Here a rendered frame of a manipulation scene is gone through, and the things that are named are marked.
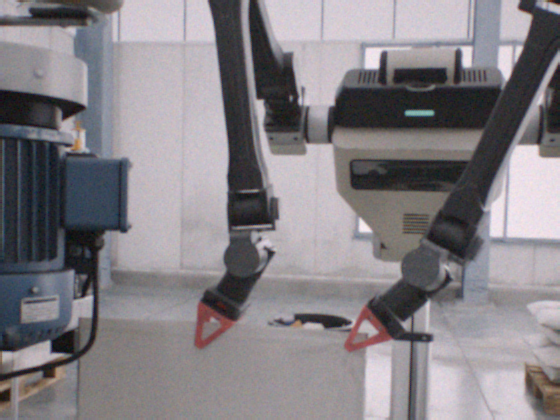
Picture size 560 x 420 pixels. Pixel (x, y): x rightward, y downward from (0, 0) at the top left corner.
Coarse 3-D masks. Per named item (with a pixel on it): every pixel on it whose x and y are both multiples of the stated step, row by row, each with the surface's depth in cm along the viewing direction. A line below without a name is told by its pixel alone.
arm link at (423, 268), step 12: (420, 240) 100; (480, 240) 98; (408, 252) 93; (420, 252) 92; (432, 252) 91; (444, 252) 92; (468, 252) 97; (480, 252) 99; (408, 264) 92; (420, 264) 92; (432, 264) 91; (468, 264) 100; (408, 276) 92; (420, 276) 91; (432, 276) 91; (444, 276) 95; (420, 288) 93; (432, 288) 95
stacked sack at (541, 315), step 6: (540, 312) 426; (546, 312) 420; (552, 312) 417; (558, 312) 414; (540, 318) 412; (546, 318) 407; (552, 318) 403; (558, 318) 402; (546, 324) 401; (552, 324) 400; (558, 324) 399
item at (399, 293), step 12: (396, 288) 100; (408, 288) 99; (384, 300) 100; (396, 300) 99; (408, 300) 98; (420, 300) 99; (384, 312) 101; (396, 312) 99; (408, 312) 99; (396, 324) 97
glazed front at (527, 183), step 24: (384, 48) 882; (408, 48) 878; (504, 48) 859; (504, 72) 861; (528, 168) 862; (552, 168) 857; (528, 192) 863; (552, 192) 859; (528, 216) 865; (552, 216) 860
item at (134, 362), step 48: (144, 336) 108; (192, 336) 105; (240, 336) 104; (288, 336) 104; (336, 336) 103; (96, 384) 110; (144, 384) 108; (192, 384) 106; (240, 384) 105; (288, 384) 104; (336, 384) 104
